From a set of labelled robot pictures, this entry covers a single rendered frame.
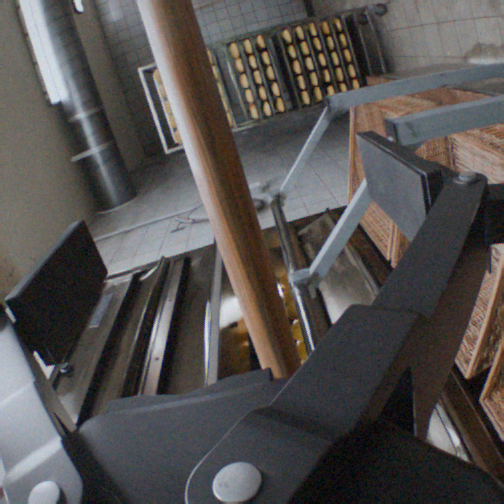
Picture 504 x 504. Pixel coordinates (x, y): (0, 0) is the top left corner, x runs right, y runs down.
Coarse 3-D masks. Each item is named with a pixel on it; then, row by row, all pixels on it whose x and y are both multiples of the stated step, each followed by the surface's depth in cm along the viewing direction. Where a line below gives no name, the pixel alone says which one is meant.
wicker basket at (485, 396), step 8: (496, 352) 69; (496, 360) 68; (496, 368) 69; (496, 376) 70; (488, 384) 71; (496, 384) 71; (488, 392) 72; (496, 392) 72; (480, 400) 73; (488, 400) 72; (496, 400) 70; (488, 408) 70; (496, 408) 69; (496, 416) 68; (496, 424) 66
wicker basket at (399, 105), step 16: (400, 96) 139; (352, 112) 163; (368, 112) 163; (384, 112) 164; (400, 112) 112; (352, 128) 166; (368, 128) 166; (384, 128) 167; (352, 144) 169; (352, 160) 172; (352, 176) 175; (352, 192) 178; (368, 208) 169; (368, 224) 158; (384, 224) 151; (384, 240) 143; (384, 256) 135
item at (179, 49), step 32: (160, 0) 19; (160, 32) 20; (192, 32) 20; (160, 64) 21; (192, 64) 21; (192, 96) 22; (192, 128) 22; (224, 128) 23; (192, 160) 24; (224, 160) 23; (224, 192) 24; (224, 224) 25; (256, 224) 26; (224, 256) 26; (256, 256) 26; (256, 288) 27; (256, 320) 28; (288, 320) 29; (256, 352) 30; (288, 352) 29
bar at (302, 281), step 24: (456, 72) 99; (480, 72) 99; (336, 96) 102; (360, 96) 102; (384, 96) 102; (384, 120) 62; (408, 120) 59; (432, 120) 59; (456, 120) 59; (480, 120) 59; (312, 144) 108; (408, 144) 60; (288, 192) 114; (360, 192) 65; (360, 216) 66; (288, 240) 86; (336, 240) 68; (288, 264) 78; (312, 264) 71; (312, 288) 71; (312, 312) 62; (312, 336) 57
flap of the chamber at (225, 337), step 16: (224, 272) 137; (224, 288) 128; (224, 304) 120; (224, 320) 113; (240, 320) 130; (224, 336) 107; (240, 336) 122; (224, 352) 101; (240, 352) 115; (224, 368) 96; (240, 368) 108; (208, 384) 87
